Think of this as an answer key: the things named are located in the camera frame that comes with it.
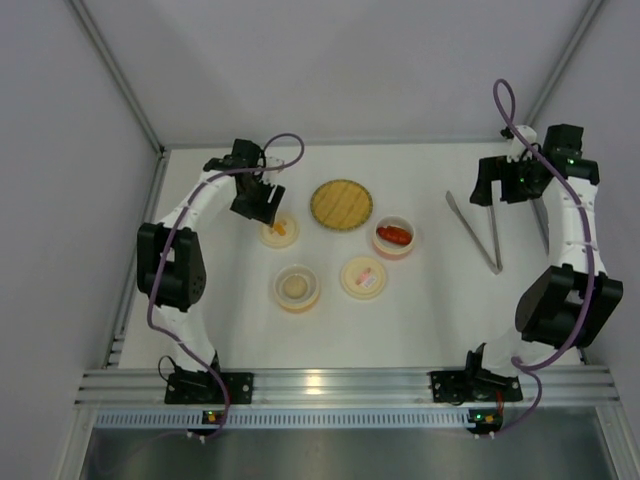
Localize aluminium front rail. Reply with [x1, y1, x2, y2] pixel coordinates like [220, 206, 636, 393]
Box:
[75, 365, 620, 408]

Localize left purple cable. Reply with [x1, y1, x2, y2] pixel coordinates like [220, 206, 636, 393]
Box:
[147, 132, 306, 441]

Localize cream lid pink handle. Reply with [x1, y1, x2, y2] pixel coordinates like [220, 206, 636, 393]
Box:
[340, 256, 387, 300]

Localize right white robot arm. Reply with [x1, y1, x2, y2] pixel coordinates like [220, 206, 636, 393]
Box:
[470, 124, 623, 376]

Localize metal tongs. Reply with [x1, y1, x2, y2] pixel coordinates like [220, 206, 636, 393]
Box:
[445, 190, 504, 275]

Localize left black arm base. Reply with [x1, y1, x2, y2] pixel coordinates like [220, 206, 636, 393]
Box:
[164, 370, 254, 405]

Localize perforated cable duct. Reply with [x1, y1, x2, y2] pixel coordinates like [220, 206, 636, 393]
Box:
[94, 408, 473, 430]

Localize round bamboo plate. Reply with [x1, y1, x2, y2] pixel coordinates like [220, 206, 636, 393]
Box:
[310, 179, 374, 232]

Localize right aluminium frame post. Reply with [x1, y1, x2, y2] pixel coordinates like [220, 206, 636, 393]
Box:
[520, 0, 609, 127]

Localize right pink lunch container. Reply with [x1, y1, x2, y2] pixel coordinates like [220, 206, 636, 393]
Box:
[372, 215, 417, 260]

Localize cream lid orange handle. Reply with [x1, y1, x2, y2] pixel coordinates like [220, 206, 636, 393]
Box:
[260, 212, 300, 249]

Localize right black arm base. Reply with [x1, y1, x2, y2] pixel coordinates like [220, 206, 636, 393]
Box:
[429, 370, 523, 405]

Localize left aluminium frame post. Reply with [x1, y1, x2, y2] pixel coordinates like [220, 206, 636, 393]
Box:
[67, 0, 167, 161]

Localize aluminium frame post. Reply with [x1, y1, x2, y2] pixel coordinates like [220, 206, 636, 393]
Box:
[67, 0, 167, 161]
[520, 0, 609, 127]

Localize red sausage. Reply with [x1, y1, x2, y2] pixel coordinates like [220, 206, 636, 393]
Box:
[376, 225, 413, 246]

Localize left orange lunch container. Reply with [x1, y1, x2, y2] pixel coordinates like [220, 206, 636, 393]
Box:
[273, 264, 321, 313]

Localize white rice ball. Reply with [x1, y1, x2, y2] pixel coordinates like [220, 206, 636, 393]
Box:
[282, 275, 308, 300]

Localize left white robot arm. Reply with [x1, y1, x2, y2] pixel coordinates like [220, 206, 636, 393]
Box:
[136, 139, 305, 374]

